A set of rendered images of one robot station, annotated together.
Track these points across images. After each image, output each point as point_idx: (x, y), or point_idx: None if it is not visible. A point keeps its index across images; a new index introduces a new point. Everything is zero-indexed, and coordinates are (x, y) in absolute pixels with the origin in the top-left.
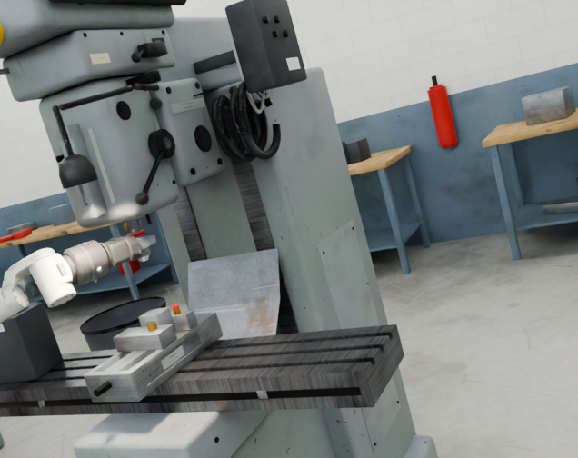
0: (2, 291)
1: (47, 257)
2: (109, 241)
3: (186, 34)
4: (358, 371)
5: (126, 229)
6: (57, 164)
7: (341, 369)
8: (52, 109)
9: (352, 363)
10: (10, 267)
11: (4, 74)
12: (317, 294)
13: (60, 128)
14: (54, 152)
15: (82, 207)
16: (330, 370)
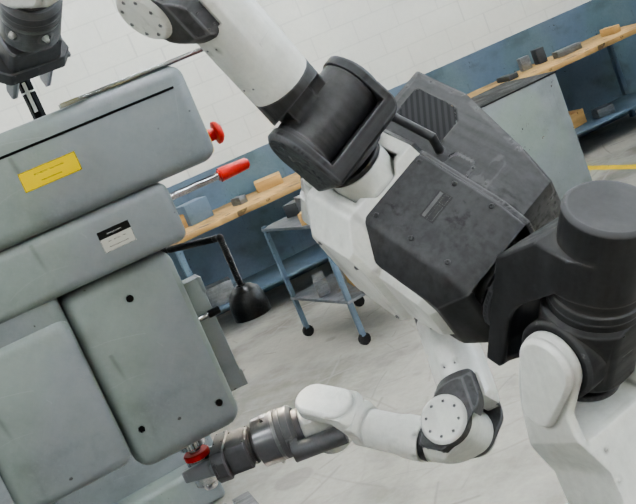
0: (374, 406)
1: None
2: (225, 446)
3: None
4: (248, 492)
5: (204, 438)
6: (203, 333)
7: (249, 500)
8: (222, 236)
9: (238, 503)
10: (347, 390)
11: (177, 197)
12: None
13: (231, 255)
14: (196, 315)
15: (240, 368)
16: (252, 503)
